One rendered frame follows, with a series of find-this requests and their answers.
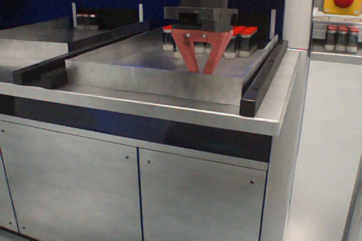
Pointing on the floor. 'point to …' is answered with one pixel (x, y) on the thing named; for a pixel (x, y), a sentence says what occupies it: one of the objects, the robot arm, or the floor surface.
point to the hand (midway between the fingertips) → (200, 81)
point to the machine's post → (291, 123)
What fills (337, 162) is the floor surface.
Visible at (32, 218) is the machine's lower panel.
